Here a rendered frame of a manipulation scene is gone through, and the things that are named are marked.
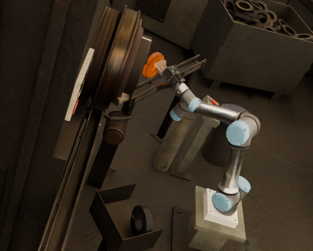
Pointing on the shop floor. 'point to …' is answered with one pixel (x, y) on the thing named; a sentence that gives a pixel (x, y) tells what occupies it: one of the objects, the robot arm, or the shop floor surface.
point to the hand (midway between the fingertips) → (154, 62)
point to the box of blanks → (254, 46)
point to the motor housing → (107, 148)
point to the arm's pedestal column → (193, 235)
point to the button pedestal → (193, 145)
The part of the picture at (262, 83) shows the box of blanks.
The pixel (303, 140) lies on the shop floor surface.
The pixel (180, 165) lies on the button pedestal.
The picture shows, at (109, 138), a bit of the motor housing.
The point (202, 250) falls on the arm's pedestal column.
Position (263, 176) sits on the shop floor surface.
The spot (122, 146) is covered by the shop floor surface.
